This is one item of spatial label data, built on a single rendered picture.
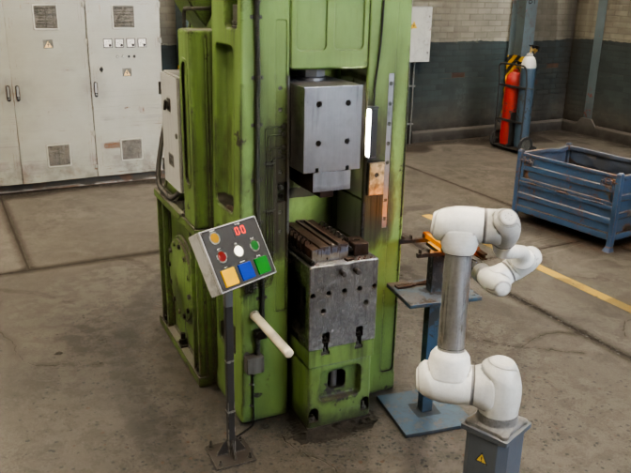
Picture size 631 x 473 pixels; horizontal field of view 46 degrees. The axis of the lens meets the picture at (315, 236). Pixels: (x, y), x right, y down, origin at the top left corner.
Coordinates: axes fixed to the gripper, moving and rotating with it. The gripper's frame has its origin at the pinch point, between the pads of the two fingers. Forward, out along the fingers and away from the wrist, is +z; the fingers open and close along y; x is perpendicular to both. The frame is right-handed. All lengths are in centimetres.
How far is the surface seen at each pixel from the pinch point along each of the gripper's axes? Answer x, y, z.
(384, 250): -12, -17, 48
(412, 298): -26.2, -15.5, 13.8
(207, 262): 10, -120, -2
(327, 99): 72, -58, 28
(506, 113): -47, 413, 625
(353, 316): -37, -43, 24
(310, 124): 61, -66, 27
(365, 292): -25, -36, 25
